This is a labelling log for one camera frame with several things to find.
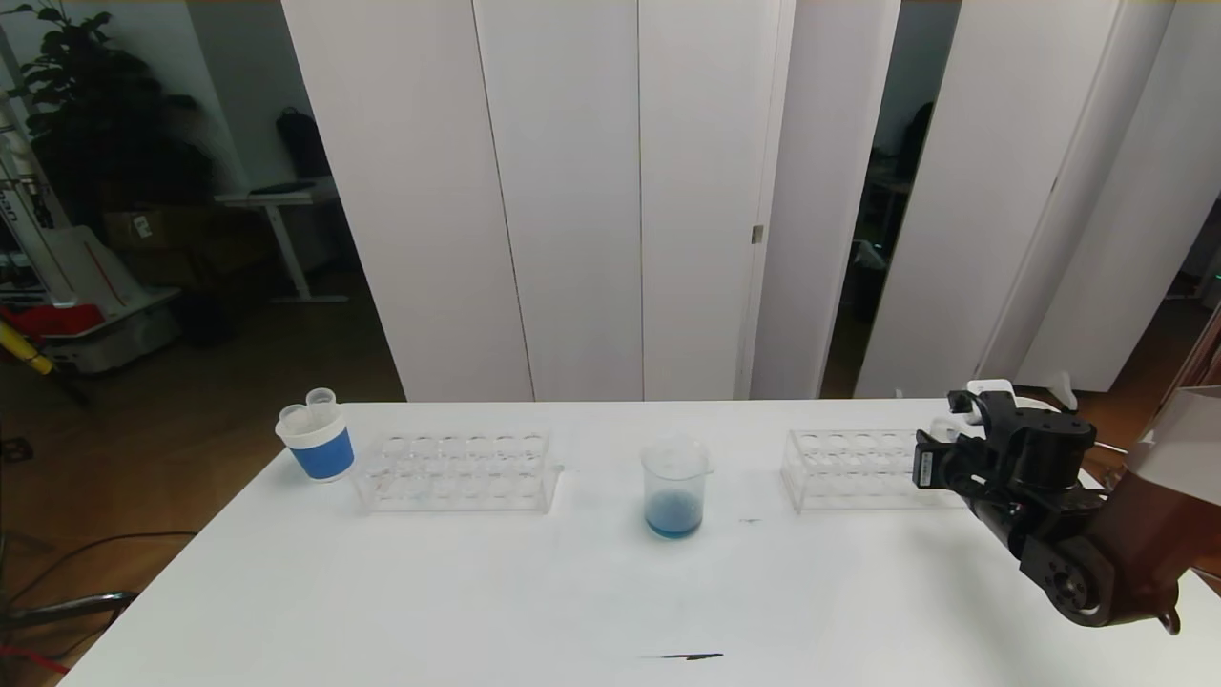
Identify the red floor cable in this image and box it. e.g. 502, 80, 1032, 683
0, 643, 73, 675

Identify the clear acrylic test tube rack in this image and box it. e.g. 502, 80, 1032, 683
781, 427, 966, 511
353, 428, 566, 514

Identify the dark green potted plant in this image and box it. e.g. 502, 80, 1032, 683
5, 0, 217, 239

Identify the black floor cable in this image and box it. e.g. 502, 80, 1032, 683
0, 531, 197, 612

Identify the black backpack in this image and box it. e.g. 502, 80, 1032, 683
276, 107, 335, 180

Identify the reddish brown stand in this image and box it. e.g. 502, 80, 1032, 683
1102, 296, 1221, 478

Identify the metal chair leg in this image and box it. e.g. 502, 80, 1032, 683
0, 591, 140, 627

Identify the white office desk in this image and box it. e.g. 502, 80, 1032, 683
215, 179, 350, 304

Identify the clear plastic beaker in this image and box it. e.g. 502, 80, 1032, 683
641, 436, 715, 541

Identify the white machine with base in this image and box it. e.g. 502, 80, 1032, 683
0, 91, 182, 375

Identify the cardboard box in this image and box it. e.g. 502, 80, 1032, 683
103, 208, 194, 253

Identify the yellow handled tool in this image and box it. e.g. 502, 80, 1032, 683
0, 317, 56, 375

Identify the narrow white partition panel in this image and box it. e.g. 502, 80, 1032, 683
749, 0, 902, 401

